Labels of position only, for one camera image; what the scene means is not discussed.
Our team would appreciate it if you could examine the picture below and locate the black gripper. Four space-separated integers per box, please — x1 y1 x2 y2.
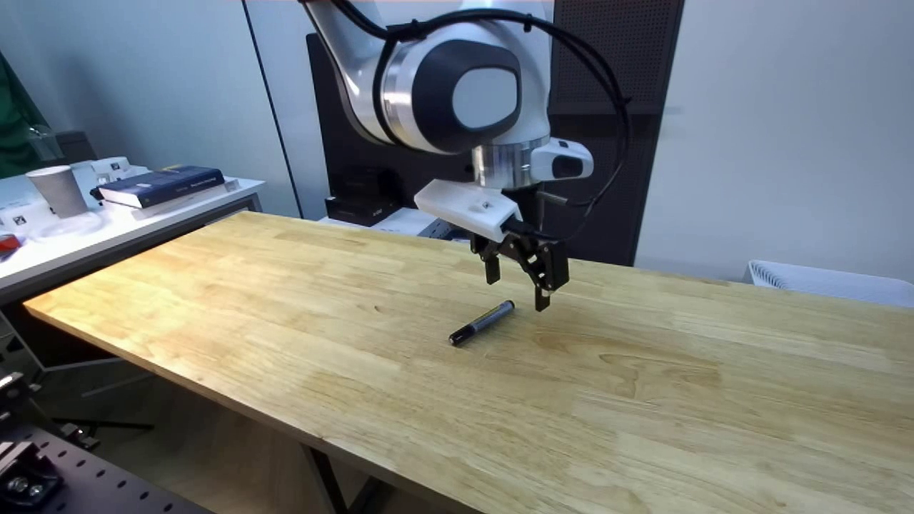
467 213 571 314

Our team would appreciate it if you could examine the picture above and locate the dark blue book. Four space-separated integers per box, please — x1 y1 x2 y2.
94 162 231 211

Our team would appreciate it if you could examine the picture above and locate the white cup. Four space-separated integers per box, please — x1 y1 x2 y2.
26 162 90 219

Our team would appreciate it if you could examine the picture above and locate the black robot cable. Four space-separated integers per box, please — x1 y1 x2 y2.
371 4 634 250

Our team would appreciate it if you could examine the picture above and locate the black marker pen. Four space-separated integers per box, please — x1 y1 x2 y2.
446 297 518 349

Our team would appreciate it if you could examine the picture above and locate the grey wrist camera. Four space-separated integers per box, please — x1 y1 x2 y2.
521 134 598 184

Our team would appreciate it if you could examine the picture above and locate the black perforated breadboard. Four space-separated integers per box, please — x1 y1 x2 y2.
0 426 214 514

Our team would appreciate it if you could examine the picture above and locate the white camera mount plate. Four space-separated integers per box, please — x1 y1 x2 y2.
410 176 524 241

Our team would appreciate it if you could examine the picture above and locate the black table leg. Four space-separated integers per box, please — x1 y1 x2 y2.
303 441 357 514

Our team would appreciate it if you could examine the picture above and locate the green cloth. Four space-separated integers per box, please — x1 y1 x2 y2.
0 52 57 180

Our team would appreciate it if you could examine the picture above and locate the black panel behind robot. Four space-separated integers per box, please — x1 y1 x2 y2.
303 0 687 267

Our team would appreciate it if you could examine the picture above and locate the white side table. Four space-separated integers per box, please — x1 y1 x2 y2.
0 173 266 309

